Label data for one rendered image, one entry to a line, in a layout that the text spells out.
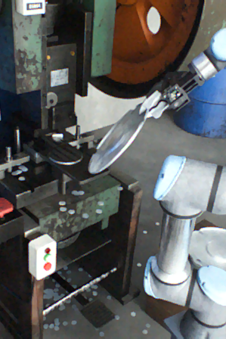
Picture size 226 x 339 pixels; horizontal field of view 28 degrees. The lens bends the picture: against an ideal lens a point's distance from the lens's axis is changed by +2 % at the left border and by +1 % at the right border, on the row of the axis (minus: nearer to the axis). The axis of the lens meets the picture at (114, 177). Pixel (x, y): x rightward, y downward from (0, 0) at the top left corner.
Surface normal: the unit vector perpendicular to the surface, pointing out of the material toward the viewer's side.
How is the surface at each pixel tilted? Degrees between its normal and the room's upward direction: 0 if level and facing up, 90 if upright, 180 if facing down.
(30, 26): 90
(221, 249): 0
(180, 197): 96
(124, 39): 90
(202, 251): 0
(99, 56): 90
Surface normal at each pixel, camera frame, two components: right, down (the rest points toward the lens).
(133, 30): -0.73, 0.31
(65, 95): 0.68, 0.44
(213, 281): 0.21, -0.81
